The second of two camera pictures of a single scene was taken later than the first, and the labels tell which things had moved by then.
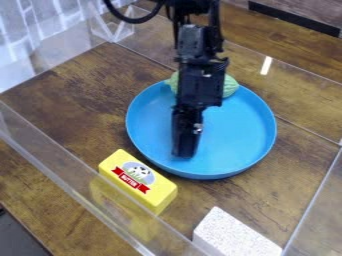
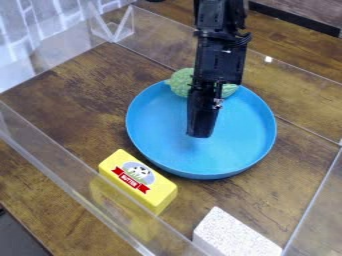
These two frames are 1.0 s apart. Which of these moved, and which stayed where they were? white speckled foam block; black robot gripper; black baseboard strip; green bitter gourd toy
Moved: black robot gripper
Stayed: green bitter gourd toy; white speckled foam block; black baseboard strip
